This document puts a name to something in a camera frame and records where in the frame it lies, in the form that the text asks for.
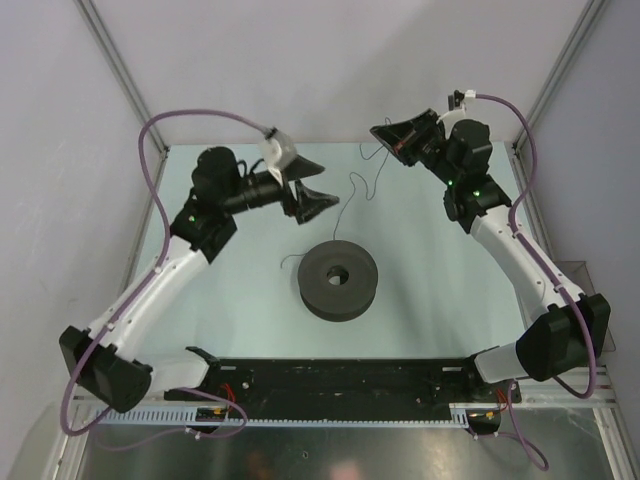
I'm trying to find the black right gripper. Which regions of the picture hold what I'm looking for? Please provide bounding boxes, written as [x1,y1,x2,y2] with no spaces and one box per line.
[370,109,460,187]

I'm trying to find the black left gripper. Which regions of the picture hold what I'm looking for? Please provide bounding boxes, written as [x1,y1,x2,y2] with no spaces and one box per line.
[221,154,337,223]

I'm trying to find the thin purple wire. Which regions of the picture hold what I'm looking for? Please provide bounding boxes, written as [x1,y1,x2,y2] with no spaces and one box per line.
[280,117,393,270]

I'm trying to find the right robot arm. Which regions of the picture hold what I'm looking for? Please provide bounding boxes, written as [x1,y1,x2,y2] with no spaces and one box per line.
[370,109,611,401]

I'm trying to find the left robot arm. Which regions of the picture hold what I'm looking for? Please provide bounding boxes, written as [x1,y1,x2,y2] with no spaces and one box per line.
[59,147,339,413]

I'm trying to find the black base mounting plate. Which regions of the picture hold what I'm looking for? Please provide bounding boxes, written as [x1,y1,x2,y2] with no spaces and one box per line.
[164,357,523,421]

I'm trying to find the clear plastic bin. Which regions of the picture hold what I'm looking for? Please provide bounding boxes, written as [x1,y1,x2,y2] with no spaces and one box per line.
[554,260,616,363]

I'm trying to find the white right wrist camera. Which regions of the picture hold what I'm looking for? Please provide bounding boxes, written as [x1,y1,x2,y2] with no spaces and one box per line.
[439,89,476,122]

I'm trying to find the dark perforated cable spool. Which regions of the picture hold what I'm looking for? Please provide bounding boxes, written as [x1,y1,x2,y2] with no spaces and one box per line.
[297,240,379,322]

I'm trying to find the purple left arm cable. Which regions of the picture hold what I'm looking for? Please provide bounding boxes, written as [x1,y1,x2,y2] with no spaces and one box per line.
[61,108,271,454]

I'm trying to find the right aluminium corner post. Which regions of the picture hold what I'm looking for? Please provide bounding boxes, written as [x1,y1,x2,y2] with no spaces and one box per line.
[526,0,611,131]

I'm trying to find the aluminium corner post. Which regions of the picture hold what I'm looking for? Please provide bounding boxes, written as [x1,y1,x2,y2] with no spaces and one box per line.
[526,0,611,131]
[73,0,152,126]

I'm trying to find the grey slotted cable duct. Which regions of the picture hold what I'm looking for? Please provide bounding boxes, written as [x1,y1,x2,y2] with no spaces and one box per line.
[92,402,474,429]

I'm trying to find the left aluminium corner post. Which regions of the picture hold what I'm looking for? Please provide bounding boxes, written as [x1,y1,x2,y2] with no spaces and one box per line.
[73,0,152,126]

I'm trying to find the aluminium frame rail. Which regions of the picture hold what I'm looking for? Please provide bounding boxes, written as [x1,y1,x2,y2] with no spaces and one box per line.
[71,365,617,406]

